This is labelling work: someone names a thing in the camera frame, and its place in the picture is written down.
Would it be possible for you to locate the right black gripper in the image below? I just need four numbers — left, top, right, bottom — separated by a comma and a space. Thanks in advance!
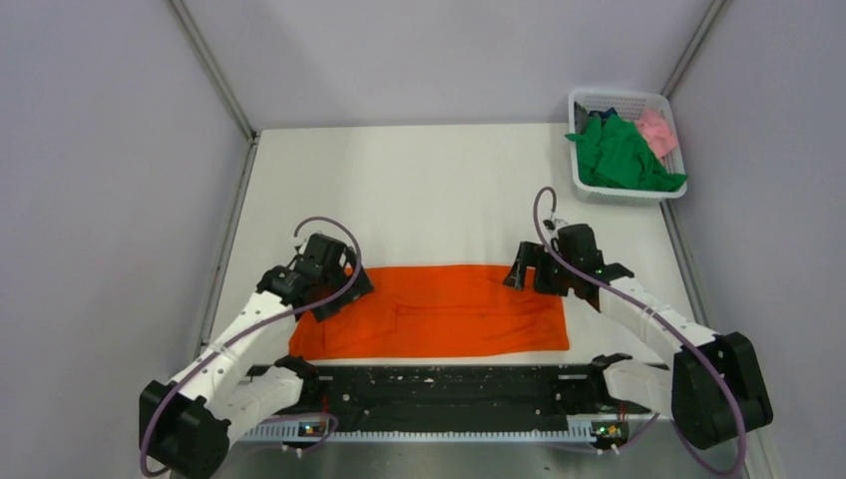
503, 240, 578, 296

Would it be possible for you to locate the orange t shirt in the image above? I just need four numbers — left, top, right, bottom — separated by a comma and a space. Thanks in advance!
288, 264, 570, 361

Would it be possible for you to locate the green t shirt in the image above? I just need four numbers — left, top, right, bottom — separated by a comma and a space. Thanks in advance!
566, 115, 687, 193

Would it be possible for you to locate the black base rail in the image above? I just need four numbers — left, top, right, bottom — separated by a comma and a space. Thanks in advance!
277, 365, 646, 435

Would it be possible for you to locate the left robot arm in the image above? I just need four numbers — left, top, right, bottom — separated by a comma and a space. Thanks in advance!
139, 233, 373, 478

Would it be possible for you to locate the white plastic basket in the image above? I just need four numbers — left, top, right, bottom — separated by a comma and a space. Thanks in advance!
568, 88, 687, 206

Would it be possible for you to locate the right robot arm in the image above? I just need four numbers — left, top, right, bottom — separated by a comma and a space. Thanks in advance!
503, 224, 774, 450

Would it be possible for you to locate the dark blue t shirt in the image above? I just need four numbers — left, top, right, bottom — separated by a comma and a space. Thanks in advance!
588, 108, 618, 120

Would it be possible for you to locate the pink t shirt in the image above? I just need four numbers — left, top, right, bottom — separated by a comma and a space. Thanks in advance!
634, 109, 678, 159

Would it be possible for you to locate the white cable duct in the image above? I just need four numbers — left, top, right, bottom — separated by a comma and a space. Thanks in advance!
239, 417, 628, 445

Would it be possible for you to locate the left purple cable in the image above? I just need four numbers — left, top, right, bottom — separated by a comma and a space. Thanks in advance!
139, 216, 363, 477

